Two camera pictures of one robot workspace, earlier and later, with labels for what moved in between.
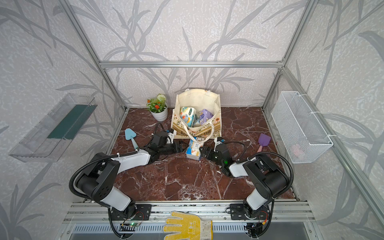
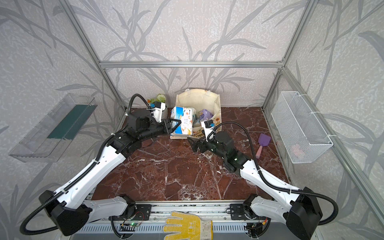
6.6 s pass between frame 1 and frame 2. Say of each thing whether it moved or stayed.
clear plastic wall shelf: stayed
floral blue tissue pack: moved
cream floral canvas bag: stayed
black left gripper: moved
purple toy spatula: stayed
